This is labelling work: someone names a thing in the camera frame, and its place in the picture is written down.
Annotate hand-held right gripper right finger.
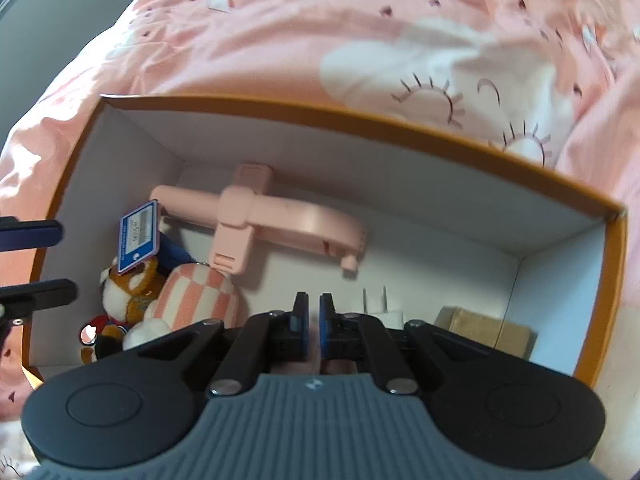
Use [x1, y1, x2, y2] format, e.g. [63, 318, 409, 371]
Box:
[319, 292, 493, 396]

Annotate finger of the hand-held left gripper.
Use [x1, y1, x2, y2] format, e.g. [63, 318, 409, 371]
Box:
[0, 216, 64, 253]
[0, 279, 79, 328]

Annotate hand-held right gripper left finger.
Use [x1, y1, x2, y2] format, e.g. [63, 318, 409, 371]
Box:
[137, 291, 311, 396]

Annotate white charger plug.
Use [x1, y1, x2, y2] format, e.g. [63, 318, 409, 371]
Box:
[350, 286, 406, 328]

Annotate brown bear plush blue hat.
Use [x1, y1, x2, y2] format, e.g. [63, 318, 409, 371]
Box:
[97, 230, 201, 341]

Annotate blue white hang tag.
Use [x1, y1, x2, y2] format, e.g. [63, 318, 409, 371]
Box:
[118, 199, 161, 275]

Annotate pink white striped plush toy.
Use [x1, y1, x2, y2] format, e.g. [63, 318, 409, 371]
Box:
[95, 262, 246, 353]

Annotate pink clip holder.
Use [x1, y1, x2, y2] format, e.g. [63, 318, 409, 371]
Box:
[149, 162, 368, 276]

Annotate gold gift box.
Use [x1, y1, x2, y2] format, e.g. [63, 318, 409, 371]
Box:
[434, 306, 533, 358]

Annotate orange cardboard box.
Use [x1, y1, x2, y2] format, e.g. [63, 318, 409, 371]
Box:
[21, 92, 628, 393]

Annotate pink printed blanket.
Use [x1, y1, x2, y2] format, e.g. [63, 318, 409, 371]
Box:
[0, 0, 640, 480]

